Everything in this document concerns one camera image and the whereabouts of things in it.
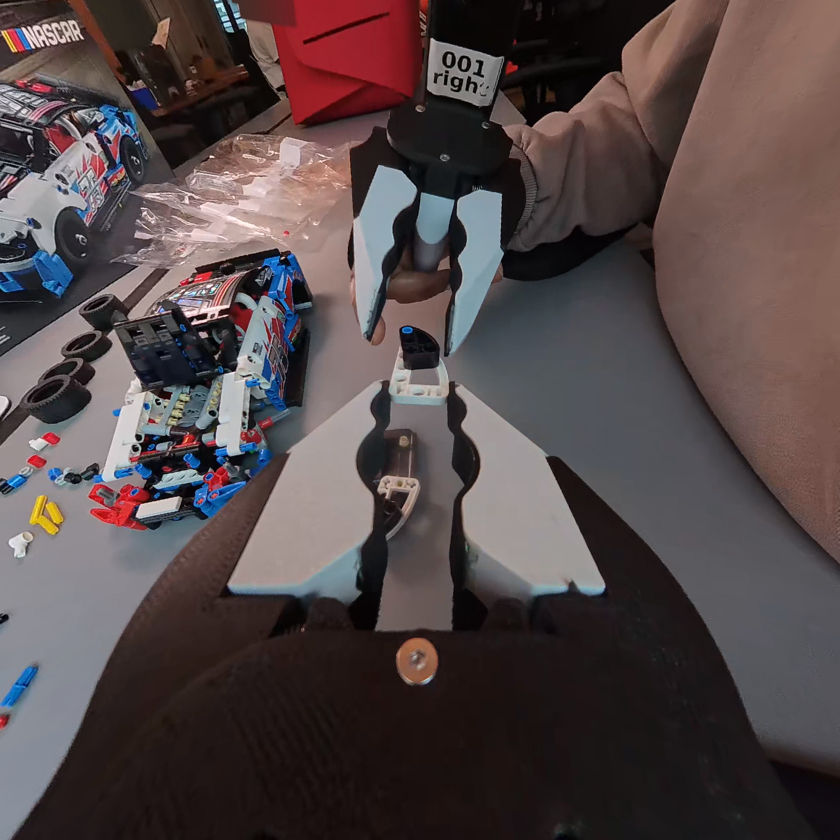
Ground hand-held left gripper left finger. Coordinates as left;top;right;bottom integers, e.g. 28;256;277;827
226;379;392;614

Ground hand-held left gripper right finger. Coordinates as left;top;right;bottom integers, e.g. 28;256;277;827
448;384;606;611

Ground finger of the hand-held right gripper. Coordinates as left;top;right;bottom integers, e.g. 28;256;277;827
351;164;421;342
443;185;506;357

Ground white curved frame brick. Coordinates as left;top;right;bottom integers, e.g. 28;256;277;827
376;476;421;540
389;348;451;406

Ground person's right forearm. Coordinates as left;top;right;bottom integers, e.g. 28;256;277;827
507;0;732;256

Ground grey desk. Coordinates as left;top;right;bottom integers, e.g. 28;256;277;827
0;98;840;837

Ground person's right hand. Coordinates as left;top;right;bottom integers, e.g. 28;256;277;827
348;259;506;347

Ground red cardboard carry box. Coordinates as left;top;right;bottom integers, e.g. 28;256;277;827
236;0;424;126

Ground crumpled clear plastic bags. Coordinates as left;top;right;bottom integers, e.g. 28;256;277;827
112;134;355;270

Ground partly built brick race car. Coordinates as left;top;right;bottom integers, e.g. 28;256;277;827
88;251;315;531

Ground scattered small brick connectors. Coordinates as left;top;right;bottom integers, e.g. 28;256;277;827
0;430;101;494

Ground black rubber toy tire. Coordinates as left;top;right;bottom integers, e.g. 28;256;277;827
20;374;93;424
79;294;129;332
38;357;96;388
61;330;112;363

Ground person's beige sweatshirt torso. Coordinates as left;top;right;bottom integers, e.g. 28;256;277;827
650;0;840;567

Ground toy car set box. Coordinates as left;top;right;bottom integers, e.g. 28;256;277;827
0;0;178;358

